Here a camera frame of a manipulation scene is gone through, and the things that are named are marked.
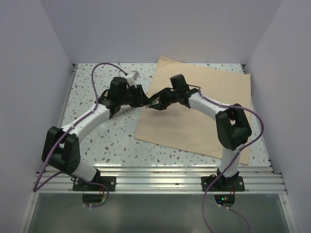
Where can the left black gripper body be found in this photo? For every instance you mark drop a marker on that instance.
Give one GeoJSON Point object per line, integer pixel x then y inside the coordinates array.
{"type": "Point", "coordinates": [130, 97]}

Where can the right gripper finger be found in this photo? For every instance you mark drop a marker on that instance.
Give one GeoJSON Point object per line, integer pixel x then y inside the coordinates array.
{"type": "Point", "coordinates": [161, 106]}
{"type": "Point", "coordinates": [165, 92]}

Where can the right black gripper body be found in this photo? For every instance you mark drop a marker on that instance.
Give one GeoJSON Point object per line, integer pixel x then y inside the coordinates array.
{"type": "Point", "coordinates": [170, 97]}

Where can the beige cloth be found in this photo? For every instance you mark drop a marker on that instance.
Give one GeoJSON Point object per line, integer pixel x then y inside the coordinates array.
{"type": "Point", "coordinates": [186, 137]}

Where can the green white packet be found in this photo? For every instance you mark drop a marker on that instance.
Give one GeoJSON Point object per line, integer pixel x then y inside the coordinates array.
{"type": "Point", "coordinates": [151, 105]}

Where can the stainless steel tray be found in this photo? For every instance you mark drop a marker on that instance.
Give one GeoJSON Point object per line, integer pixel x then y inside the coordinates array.
{"type": "Point", "coordinates": [125, 109]}

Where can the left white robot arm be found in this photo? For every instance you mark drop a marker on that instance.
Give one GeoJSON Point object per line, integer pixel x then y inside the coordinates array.
{"type": "Point", "coordinates": [62, 145]}

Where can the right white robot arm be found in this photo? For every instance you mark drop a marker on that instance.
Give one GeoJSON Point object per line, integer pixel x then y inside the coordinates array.
{"type": "Point", "coordinates": [232, 126]}

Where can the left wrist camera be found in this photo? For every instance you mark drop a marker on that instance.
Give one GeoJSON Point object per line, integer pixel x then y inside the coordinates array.
{"type": "Point", "coordinates": [131, 77]}

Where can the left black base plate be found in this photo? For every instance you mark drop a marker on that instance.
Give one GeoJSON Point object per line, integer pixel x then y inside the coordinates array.
{"type": "Point", "coordinates": [100, 183]}

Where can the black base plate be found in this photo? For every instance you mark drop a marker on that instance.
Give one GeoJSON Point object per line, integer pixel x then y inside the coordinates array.
{"type": "Point", "coordinates": [100, 183]}
{"type": "Point", "coordinates": [223, 184]}

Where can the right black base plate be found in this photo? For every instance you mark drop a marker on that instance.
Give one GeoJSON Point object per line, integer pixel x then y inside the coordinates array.
{"type": "Point", "coordinates": [223, 184]}

